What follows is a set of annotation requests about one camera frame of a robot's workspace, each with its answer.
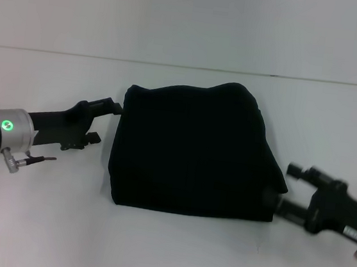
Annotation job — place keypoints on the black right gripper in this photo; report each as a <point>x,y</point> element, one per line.
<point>340,213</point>

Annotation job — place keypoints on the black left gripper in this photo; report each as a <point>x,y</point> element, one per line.
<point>60,126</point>

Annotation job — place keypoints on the black shirt with FREE print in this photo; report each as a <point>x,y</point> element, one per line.
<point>196,148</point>

